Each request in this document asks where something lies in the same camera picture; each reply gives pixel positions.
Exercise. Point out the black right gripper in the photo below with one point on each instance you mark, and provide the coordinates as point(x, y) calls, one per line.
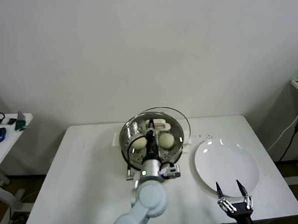
point(240, 212)

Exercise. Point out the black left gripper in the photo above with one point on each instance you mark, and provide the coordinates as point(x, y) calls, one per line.
point(151, 152)

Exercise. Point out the white steamed baozi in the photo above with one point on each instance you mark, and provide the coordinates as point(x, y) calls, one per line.
point(166, 141)
point(140, 143)

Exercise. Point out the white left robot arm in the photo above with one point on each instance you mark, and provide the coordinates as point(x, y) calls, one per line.
point(148, 199)

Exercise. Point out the stainless steel steamer basket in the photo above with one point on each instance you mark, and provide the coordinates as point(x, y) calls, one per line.
point(130, 133)

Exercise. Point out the white round plate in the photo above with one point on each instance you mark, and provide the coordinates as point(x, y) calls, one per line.
point(224, 163)

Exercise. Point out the scattered black crumbs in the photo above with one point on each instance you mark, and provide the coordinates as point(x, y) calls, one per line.
point(202, 136)

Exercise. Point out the green and grey tool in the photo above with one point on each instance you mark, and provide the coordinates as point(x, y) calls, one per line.
point(20, 121)

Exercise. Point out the white side table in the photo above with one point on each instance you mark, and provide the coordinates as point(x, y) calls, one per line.
point(14, 140)

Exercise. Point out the small black device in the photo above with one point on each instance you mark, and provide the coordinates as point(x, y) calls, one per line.
point(12, 121)

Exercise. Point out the small white device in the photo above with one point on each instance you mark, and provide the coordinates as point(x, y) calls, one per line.
point(5, 121)

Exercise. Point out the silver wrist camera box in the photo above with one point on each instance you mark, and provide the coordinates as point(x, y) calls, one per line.
point(170, 171)

